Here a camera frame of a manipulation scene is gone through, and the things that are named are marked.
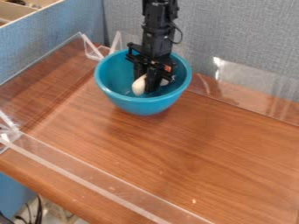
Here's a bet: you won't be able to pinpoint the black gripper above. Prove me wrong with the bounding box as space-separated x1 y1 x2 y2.
125 27 176 94

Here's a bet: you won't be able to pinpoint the white brown toy mushroom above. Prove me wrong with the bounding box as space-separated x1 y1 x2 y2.
130 74 169 96

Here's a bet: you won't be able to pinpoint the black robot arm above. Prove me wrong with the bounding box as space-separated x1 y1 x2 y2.
125 0 178 95

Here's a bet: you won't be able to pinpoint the blue plastic bowl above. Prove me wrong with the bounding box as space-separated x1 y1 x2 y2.
93 50 192 116

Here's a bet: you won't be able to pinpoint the clear acrylic barrier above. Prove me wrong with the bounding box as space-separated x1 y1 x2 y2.
0 35 299 224

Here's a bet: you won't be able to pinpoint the wooden shelf box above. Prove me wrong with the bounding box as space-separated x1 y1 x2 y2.
0 0 65 29

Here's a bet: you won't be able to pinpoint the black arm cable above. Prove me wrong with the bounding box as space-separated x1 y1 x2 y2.
166 20 184 46

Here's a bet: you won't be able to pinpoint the black floor cables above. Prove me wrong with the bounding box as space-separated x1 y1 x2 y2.
0 194 44 224

